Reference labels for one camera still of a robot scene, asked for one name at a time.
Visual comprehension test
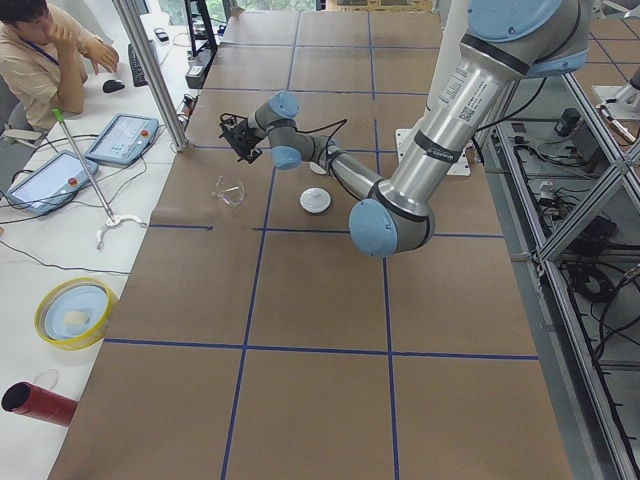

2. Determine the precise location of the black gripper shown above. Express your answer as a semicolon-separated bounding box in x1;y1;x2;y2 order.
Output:
219;113;262;163

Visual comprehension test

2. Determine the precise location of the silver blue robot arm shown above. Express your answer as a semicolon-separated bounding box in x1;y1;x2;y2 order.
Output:
220;1;592;257

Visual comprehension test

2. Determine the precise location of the white enamel cup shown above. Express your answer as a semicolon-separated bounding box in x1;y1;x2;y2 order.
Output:
309;149;342;177

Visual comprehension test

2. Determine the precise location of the far teach pendant tablet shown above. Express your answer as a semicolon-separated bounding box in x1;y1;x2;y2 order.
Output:
85;113;159;167

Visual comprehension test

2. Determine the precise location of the teach pendant tablet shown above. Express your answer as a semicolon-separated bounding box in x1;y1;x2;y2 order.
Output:
6;150;89;216
85;113;159;167

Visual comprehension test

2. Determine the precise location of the black keyboard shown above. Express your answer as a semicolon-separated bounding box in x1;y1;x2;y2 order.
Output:
127;44;148;87

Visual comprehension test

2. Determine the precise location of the reacher grabber stick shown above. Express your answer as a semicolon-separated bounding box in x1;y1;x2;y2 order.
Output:
53;108;148;250

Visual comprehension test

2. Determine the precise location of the black computer mouse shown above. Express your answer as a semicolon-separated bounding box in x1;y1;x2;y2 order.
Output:
102;79;125;94

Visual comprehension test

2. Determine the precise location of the brown paper table cover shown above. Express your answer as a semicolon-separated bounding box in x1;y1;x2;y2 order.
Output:
51;12;572;479

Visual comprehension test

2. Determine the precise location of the near teach pendant tablet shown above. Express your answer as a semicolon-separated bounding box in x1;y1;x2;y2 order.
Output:
6;150;89;216

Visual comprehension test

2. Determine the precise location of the light blue plate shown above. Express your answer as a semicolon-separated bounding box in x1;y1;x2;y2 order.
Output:
44;284;109;341

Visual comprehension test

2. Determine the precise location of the seated person beige shirt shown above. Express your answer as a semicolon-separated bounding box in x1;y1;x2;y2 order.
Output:
1;1;119;131

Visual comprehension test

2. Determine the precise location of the yellow rimmed round tub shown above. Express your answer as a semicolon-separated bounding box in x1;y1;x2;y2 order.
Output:
34;277;118;351

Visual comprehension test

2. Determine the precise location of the white food piece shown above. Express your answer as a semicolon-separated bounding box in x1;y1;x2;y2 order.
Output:
62;310;89;328

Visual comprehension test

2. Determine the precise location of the red cardboard tube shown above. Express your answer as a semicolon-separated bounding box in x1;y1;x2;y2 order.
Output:
1;382;78;427

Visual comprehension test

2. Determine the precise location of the aluminium frame post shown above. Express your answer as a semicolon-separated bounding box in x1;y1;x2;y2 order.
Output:
112;0;188;152

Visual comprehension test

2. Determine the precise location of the black cable bundle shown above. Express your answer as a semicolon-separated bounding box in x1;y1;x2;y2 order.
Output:
559;254;640;306

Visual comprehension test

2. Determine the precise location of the aluminium frame rail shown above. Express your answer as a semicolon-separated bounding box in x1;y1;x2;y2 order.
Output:
480;62;639;479

